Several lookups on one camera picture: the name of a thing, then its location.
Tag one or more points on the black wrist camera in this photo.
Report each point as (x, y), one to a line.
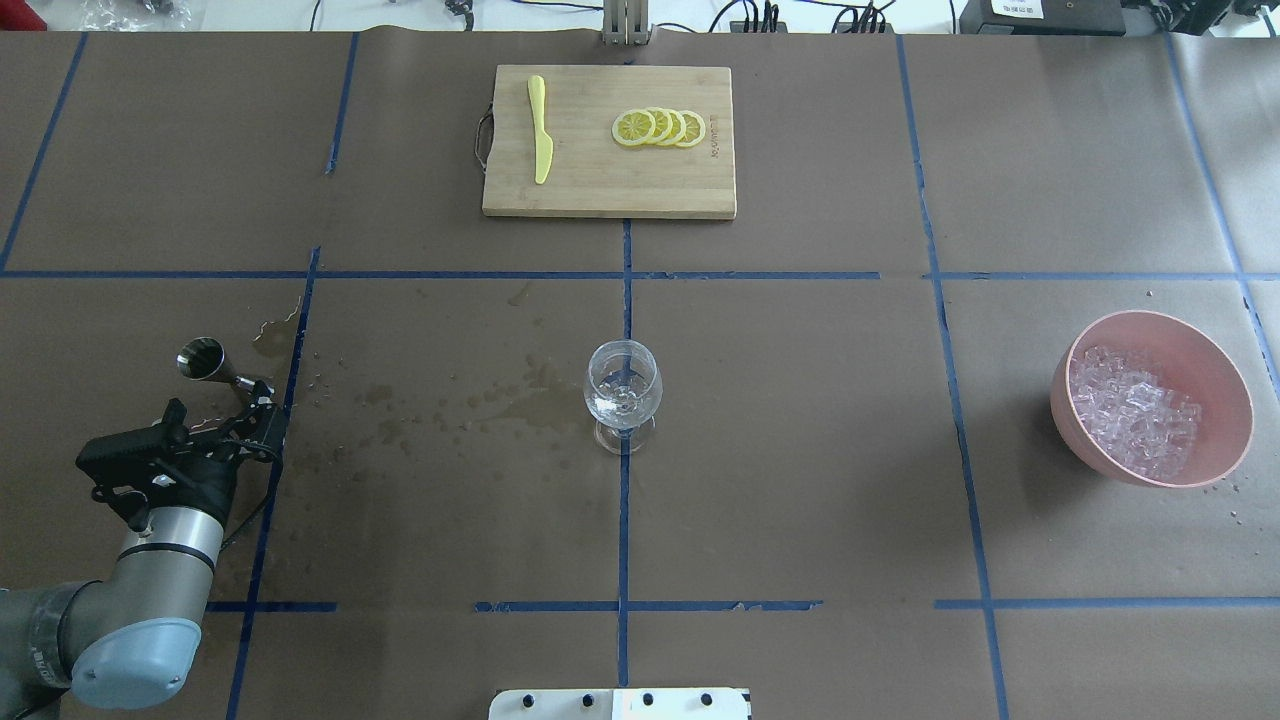
(136, 460)

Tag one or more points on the black power strip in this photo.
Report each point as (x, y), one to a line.
(758, 18)

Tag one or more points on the clear plastic bag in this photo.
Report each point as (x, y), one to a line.
(137, 16)

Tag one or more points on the steel double jigger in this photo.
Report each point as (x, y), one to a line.
(204, 359)

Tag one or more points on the aluminium frame post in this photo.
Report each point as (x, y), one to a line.
(626, 23)

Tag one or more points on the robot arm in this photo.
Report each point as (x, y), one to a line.
(129, 642)

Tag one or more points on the black device box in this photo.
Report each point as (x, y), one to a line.
(1074, 18)

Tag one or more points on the yellow plastic knife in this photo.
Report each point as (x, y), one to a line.
(543, 143)

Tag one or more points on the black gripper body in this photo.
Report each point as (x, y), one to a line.
(203, 482)

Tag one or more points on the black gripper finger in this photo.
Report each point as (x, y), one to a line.
(235, 431)
(261, 430)

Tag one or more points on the bamboo cutting board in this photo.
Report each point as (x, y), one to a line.
(592, 176)

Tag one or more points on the clear wine glass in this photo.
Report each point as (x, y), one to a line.
(623, 388)

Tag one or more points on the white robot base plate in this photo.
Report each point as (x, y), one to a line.
(623, 703)

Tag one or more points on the pink bowl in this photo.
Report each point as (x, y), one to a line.
(1189, 362)

